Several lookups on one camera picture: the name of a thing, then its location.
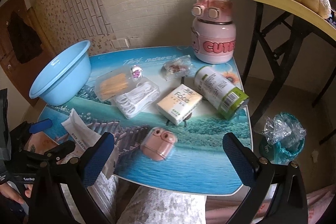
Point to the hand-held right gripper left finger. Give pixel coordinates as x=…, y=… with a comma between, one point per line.
x=97, y=161

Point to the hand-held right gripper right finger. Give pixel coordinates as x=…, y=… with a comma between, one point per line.
x=237, y=161

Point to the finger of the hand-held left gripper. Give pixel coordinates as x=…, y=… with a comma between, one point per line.
x=61, y=149
x=40, y=125

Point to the white paper packet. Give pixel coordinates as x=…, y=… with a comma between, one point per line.
x=84, y=132

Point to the light blue plastic basin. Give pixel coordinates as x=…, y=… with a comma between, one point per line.
x=60, y=77

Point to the white green cylindrical canister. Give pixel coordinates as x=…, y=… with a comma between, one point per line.
x=218, y=87

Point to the person's left hand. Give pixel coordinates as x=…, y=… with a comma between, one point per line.
x=13, y=193

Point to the pink flat packet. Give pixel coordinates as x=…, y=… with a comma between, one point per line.
x=42, y=141

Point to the scenery printed small table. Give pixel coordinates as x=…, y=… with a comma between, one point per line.
x=199, y=150

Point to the crumpled clear plastic bag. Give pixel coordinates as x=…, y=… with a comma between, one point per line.
x=281, y=129

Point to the pink earbud case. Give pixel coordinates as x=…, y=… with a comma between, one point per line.
x=157, y=144

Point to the brown wooden door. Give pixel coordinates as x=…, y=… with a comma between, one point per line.
x=8, y=66

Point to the clear box of floss picks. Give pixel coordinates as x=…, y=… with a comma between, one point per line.
x=134, y=98

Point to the white face tissue pack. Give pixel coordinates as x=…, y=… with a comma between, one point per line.
x=178, y=103

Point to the dark hanging jacket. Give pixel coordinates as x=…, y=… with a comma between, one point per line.
x=23, y=37

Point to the pink printed cloth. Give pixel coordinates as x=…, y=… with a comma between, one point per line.
x=319, y=203

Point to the small purple toy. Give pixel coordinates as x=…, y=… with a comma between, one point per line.
x=136, y=72

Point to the clear snack packet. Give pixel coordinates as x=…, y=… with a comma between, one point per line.
x=176, y=67

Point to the pink cartoon water bottle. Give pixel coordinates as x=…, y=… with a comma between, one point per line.
x=212, y=37

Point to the yellow wooden folding table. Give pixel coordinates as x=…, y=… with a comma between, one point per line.
x=288, y=3

